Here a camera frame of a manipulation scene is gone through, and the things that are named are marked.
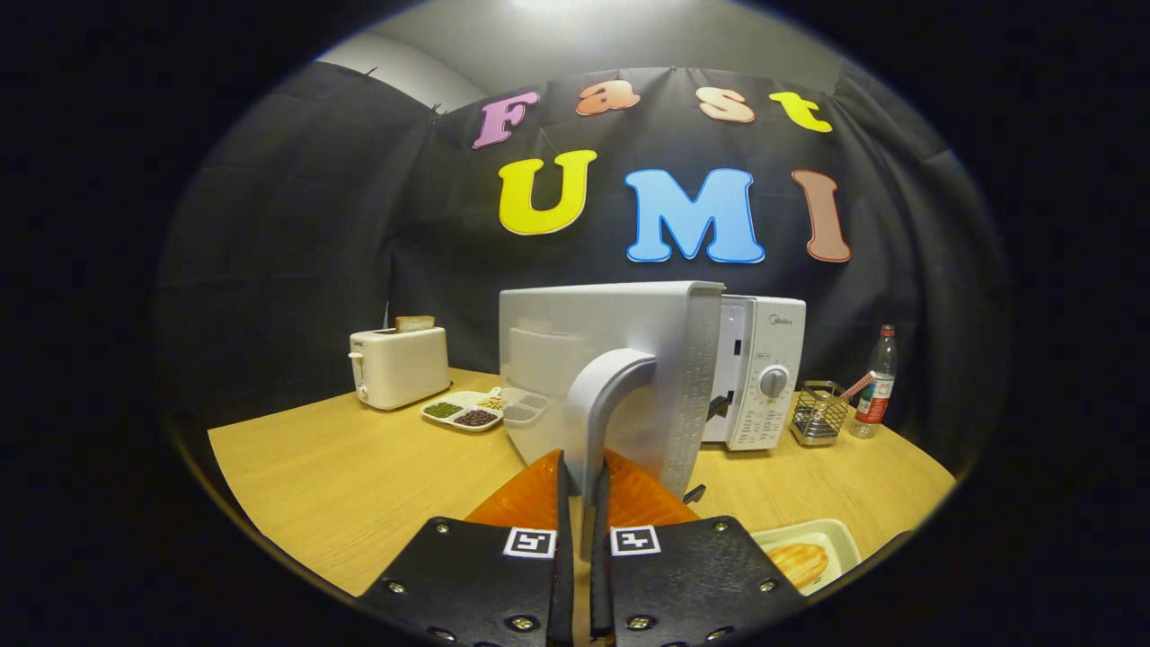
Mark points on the white toaster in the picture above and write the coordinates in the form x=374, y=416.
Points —
x=400, y=368

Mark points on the cream tray with cherry print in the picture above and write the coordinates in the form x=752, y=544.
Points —
x=840, y=544

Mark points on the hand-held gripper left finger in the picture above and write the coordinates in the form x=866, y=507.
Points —
x=564, y=575

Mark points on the golden bread bun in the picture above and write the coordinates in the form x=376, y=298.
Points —
x=798, y=564

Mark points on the white microwave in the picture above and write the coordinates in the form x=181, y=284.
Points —
x=629, y=332

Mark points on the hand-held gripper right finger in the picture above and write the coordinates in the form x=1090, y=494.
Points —
x=600, y=575

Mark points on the clear bottle with red label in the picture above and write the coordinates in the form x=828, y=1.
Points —
x=876, y=395

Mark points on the toast slice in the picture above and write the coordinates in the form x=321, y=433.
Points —
x=414, y=323

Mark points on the red white striped straw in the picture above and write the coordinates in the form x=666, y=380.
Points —
x=858, y=385

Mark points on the white divided bean dish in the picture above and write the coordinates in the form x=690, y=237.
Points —
x=463, y=413

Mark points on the black backdrop cloth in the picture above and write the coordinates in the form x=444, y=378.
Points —
x=314, y=225

